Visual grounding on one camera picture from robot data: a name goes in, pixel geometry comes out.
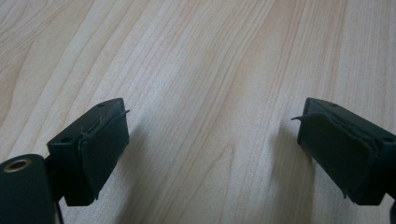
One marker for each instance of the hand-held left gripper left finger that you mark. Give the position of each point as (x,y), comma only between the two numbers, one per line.
(93,149)

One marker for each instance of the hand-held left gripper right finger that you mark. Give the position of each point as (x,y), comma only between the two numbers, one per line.
(345,152)

